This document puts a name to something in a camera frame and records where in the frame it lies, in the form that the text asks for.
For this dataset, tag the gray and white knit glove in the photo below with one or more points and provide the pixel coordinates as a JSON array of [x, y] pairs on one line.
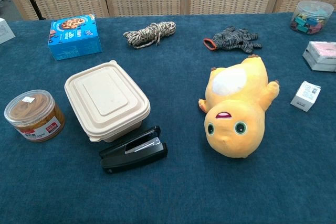
[[232, 40]]

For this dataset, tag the clear jar of rubber bands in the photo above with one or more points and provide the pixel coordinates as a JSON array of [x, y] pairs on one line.
[[32, 116]]

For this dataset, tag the blue cookie box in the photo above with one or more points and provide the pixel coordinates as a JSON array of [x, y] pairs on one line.
[[74, 37]]

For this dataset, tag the small white cardboard box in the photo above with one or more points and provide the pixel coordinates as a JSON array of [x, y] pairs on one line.
[[305, 95]]

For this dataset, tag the black stapler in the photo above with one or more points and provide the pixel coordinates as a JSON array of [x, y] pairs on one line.
[[134, 150]]

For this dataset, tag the pink and gray box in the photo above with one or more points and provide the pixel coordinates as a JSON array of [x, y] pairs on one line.
[[321, 54]]

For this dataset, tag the beige lidded food container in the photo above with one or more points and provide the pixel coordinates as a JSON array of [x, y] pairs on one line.
[[106, 98]]

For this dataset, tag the yellow plush toy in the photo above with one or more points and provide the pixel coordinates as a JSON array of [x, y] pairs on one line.
[[236, 108]]

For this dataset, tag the white box with gray print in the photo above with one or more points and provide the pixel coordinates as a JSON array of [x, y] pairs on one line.
[[4, 31]]

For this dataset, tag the clear jar of binder clips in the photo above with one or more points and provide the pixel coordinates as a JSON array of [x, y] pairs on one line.
[[311, 18]]

